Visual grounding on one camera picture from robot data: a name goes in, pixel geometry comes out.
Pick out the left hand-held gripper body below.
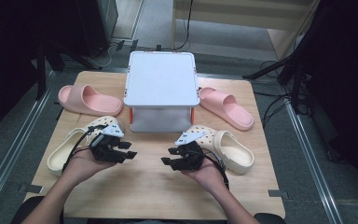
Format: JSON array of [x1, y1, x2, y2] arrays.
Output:
[[88, 123, 129, 165]]

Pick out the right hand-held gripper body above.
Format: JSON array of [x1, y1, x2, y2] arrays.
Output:
[[171, 130, 208, 172]]

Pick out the cream perforated clog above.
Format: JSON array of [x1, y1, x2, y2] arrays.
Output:
[[46, 115, 126, 177], [185, 124, 255, 175]]

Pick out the pink slide sandal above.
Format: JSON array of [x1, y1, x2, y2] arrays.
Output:
[[198, 86, 255, 132], [57, 84, 124, 118]]

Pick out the white two-tier shoe rack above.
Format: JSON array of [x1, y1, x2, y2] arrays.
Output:
[[122, 50, 201, 134]]

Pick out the person's right hand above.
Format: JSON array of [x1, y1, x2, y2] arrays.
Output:
[[180, 156, 228, 195]]

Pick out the person's left hand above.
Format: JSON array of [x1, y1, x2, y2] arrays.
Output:
[[62, 153, 119, 188]]

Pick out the black tape strip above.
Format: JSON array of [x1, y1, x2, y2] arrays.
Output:
[[267, 189, 290, 201], [18, 183, 45, 195]]

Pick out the black stand legs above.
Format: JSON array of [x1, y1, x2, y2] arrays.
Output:
[[34, 39, 104, 102], [241, 46, 312, 114]]

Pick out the black chair armrest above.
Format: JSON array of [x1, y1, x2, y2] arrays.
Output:
[[254, 212, 287, 224], [10, 195, 65, 224]]

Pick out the dark grey cabinet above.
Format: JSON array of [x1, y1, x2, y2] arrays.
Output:
[[74, 0, 119, 58]]

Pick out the black curtain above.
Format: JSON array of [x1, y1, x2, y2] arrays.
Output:
[[292, 0, 358, 201], [0, 0, 101, 143]]

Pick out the light wooden cabinet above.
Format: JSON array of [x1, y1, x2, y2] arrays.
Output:
[[171, 0, 322, 61]]

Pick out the left hand-held gripper black cable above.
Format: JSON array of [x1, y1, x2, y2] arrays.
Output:
[[62, 123, 107, 174]]

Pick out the hand-held gripper black cable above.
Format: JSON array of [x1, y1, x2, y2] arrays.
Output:
[[202, 147, 230, 191], [62, 123, 107, 174]]

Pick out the right hand-held gripper black cable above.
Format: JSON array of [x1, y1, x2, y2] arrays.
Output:
[[202, 147, 230, 191]]

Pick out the white floor cable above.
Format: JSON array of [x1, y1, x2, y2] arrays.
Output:
[[88, 44, 114, 68]]

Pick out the black hanging cable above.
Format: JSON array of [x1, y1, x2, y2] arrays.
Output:
[[172, 0, 195, 51]]

